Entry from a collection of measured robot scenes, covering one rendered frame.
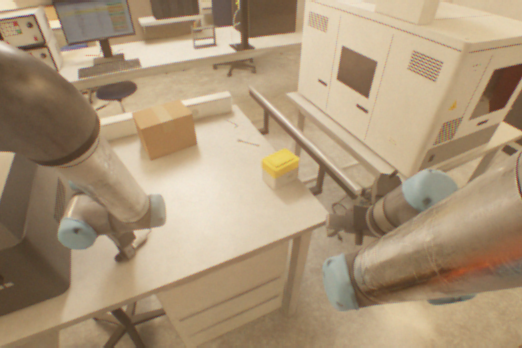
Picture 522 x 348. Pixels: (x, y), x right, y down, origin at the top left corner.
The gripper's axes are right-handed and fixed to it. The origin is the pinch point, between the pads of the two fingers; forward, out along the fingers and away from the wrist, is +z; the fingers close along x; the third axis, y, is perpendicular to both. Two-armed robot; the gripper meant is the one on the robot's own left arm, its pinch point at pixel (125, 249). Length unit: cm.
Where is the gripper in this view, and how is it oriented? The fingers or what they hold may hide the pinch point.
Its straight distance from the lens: 96.5
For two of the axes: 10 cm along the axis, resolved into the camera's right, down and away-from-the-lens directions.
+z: 0.0, 7.5, 6.6
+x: -8.3, -3.7, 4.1
